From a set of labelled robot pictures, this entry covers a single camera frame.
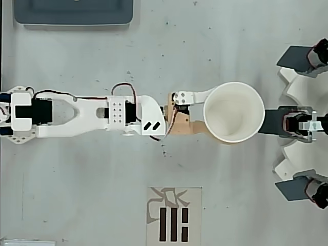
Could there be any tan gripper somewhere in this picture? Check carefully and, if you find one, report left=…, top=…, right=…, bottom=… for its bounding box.
left=163, top=86, right=233, bottom=146

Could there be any white paper cup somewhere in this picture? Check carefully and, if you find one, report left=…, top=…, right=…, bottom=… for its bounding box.
left=203, top=81, right=265, bottom=146

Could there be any printed paper mat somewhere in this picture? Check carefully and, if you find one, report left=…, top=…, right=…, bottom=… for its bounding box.
left=146, top=186, right=203, bottom=246

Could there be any dark grey flap panel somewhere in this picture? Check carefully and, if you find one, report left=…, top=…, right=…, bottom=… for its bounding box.
left=276, top=45, right=312, bottom=72
left=274, top=176, right=310, bottom=202
left=258, top=109, right=285, bottom=135

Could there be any grey plastic tray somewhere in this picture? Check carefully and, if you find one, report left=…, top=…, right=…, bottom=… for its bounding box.
left=12, top=0, right=135, bottom=28

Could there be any red black servo cable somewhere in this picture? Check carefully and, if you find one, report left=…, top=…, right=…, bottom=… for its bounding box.
left=111, top=83, right=143, bottom=122

